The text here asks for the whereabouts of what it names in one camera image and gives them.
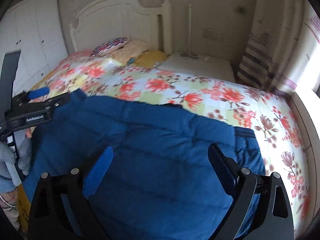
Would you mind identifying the white nightstand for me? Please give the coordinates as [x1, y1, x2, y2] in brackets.
[158, 51, 235, 83]

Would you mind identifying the grey gloved left hand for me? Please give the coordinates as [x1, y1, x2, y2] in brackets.
[1, 137, 32, 193]

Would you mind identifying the white wardrobe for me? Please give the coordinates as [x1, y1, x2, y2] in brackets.
[1, 0, 67, 95]

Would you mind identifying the red blue patterned pillow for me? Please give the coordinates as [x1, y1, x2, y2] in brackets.
[91, 37, 130, 56]

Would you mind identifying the yellow pillow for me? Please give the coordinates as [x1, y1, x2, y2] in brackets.
[131, 50, 167, 68]

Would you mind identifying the sailboat print curtain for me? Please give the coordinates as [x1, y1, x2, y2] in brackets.
[236, 0, 319, 96]

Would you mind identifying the peach textured pillow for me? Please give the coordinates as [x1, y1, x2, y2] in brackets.
[110, 40, 150, 65]

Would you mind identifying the blue quilted down jacket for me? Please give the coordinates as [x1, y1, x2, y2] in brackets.
[23, 90, 265, 239]

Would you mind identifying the white charging cable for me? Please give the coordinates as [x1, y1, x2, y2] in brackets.
[178, 51, 201, 59]

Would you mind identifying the floral bed quilt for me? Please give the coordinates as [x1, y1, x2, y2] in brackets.
[34, 53, 310, 236]

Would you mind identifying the white window sill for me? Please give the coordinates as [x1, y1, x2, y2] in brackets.
[290, 88, 319, 230]

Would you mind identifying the beige plaid-lined coat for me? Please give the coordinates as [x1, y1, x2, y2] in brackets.
[0, 188, 20, 231]

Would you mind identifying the white wooden headboard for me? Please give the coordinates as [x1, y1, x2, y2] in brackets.
[69, 0, 174, 55]

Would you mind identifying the wall socket panel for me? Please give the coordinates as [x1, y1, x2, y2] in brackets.
[202, 28, 224, 42]

